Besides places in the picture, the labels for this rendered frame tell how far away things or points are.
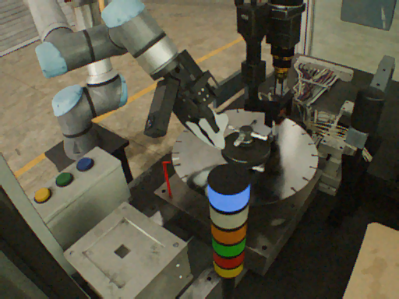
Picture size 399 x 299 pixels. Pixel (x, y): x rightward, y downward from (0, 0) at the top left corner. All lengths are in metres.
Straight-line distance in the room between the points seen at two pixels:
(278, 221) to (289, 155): 0.15
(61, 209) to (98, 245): 0.16
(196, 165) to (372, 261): 0.49
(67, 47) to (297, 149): 0.53
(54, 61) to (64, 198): 0.32
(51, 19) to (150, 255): 0.53
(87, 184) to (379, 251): 0.74
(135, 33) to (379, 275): 0.73
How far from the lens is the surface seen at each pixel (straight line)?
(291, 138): 0.72
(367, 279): 0.76
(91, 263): 0.59
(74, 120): 1.01
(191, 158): 0.65
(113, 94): 1.02
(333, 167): 0.83
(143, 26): 0.54
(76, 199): 0.74
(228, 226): 0.34
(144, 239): 0.59
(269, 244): 0.63
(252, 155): 0.64
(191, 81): 0.59
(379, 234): 0.84
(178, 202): 0.70
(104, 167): 0.77
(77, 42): 0.61
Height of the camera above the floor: 1.38
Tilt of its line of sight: 39 degrees down
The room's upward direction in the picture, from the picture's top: 5 degrees counter-clockwise
